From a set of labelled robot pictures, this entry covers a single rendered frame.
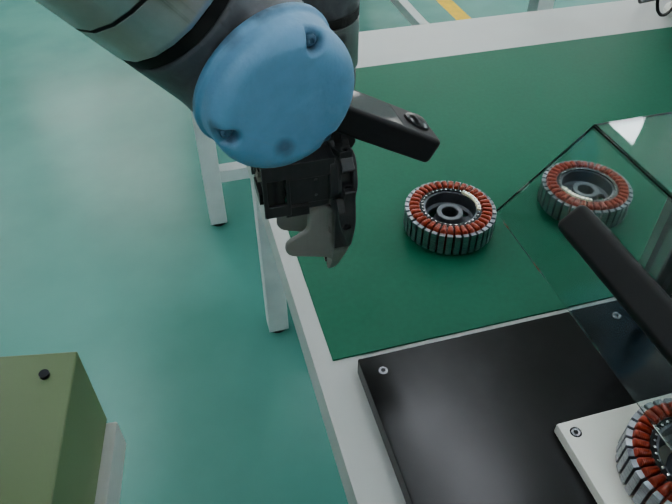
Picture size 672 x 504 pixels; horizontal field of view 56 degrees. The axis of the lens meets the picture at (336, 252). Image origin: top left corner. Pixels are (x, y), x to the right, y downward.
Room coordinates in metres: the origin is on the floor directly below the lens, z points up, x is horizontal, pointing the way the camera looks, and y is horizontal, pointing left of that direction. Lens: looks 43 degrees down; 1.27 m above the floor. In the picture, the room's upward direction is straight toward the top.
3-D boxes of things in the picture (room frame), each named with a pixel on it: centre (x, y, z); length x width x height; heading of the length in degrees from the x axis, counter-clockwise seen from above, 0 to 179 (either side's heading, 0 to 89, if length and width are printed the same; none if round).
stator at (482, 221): (0.61, -0.14, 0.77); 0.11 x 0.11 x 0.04
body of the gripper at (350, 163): (0.46, 0.03, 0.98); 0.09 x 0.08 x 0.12; 106
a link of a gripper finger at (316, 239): (0.44, 0.02, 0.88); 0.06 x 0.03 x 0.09; 106
